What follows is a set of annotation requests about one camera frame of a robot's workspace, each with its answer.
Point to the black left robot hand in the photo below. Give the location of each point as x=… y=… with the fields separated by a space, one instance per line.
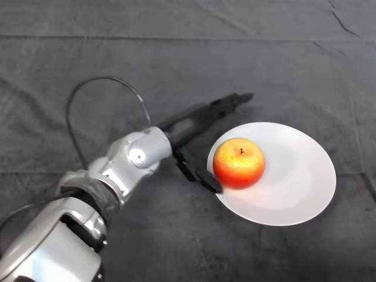
x=194 y=123

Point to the red yellow apple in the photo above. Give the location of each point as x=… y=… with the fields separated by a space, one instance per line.
x=238 y=164

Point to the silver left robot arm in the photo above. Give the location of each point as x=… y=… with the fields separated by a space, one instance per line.
x=88 y=199

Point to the white round plate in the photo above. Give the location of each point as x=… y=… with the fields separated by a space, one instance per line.
x=288 y=182

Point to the black cloth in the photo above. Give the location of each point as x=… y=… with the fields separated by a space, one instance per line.
x=205 y=58

